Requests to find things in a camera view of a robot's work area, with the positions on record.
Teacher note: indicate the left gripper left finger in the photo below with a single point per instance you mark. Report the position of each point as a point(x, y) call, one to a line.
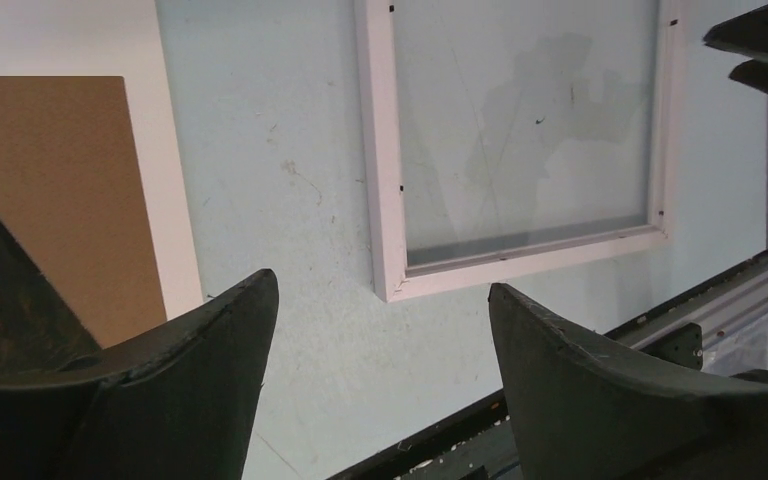
point(175, 402)

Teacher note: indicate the white picture frame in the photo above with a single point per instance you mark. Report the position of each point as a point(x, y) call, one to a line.
point(394, 278)

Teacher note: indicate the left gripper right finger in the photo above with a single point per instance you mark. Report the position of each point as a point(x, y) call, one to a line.
point(583, 406)

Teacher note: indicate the white mat board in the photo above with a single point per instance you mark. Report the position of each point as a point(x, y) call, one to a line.
point(123, 39)

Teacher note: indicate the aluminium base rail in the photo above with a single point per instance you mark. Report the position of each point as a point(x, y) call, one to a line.
point(719, 326)

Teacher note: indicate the brown backing board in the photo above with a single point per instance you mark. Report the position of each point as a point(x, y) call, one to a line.
point(71, 194)

